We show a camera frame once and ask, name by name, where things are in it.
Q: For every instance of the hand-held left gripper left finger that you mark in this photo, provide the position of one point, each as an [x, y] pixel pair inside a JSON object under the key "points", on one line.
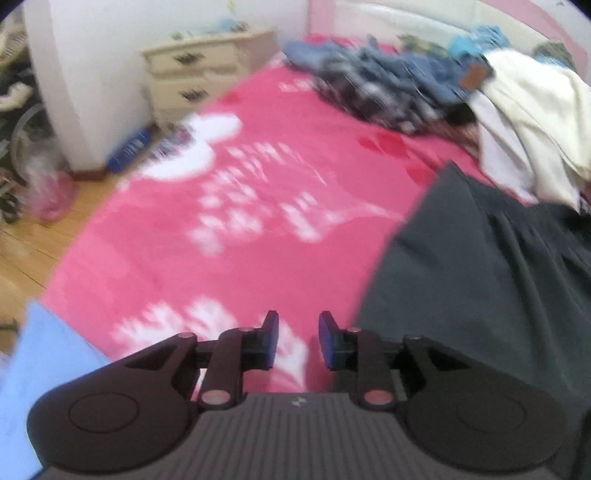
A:
{"points": [[271, 339]]}

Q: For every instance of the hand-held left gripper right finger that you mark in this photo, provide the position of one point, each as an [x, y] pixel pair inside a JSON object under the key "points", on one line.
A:
{"points": [[326, 341]]}

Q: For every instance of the dark grey garment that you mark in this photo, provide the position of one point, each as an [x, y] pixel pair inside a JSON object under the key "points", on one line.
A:
{"points": [[485, 277]]}

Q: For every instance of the pink floral blanket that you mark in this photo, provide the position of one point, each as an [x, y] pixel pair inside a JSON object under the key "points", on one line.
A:
{"points": [[161, 277]]}

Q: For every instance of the light blue folded garment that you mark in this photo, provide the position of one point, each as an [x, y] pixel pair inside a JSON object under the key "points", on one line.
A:
{"points": [[41, 378]]}

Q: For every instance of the blue plastic bottle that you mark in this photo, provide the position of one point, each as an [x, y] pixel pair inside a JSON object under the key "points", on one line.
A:
{"points": [[130, 150]]}

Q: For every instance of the plaid shirt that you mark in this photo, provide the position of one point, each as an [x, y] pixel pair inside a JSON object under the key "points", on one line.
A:
{"points": [[369, 97]]}

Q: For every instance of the white garment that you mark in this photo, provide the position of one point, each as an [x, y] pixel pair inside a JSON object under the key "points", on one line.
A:
{"points": [[503, 152]]}

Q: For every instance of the pink plastic bag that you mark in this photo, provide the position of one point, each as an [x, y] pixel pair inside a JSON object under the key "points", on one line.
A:
{"points": [[53, 194]]}

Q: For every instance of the cream nightstand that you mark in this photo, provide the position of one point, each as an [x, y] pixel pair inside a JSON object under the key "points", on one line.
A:
{"points": [[203, 69]]}

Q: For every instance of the blue denim jeans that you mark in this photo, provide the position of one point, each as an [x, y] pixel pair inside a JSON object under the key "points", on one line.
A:
{"points": [[314, 53]]}

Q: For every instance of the camouflage garment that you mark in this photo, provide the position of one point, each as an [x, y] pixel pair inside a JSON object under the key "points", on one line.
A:
{"points": [[422, 46]]}

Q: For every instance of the small blue cloth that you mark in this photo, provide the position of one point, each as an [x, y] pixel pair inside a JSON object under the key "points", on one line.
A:
{"points": [[221, 26]]}

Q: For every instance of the cream knit garment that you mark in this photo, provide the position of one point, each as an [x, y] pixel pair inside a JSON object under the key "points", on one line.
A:
{"points": [[535, 101]]}

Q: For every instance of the wheelchair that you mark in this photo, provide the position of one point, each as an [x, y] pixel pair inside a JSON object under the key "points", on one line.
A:
{"points": [[18, 129]]}

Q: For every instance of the white and pink headboard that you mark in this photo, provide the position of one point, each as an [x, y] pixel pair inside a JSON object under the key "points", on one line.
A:
{"points": [[415, 18]]}

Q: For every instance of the light blue fuzzy garment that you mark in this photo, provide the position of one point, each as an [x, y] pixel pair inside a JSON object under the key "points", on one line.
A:
{"points": [[485, 37]]}

